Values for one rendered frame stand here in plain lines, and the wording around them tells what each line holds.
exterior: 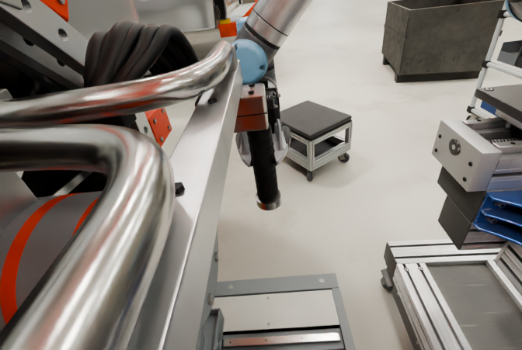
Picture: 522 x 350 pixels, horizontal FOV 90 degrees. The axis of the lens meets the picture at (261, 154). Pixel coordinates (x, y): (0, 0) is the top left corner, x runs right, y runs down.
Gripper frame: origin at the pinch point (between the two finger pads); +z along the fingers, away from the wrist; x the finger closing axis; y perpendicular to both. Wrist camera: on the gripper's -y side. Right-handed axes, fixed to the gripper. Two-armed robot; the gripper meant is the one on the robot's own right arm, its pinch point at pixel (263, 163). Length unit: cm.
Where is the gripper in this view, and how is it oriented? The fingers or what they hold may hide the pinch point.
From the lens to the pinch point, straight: 40.7
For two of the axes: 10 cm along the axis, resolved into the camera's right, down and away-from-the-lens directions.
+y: -1.2, -8.3, -5.4
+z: 0.0, 5.5, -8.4
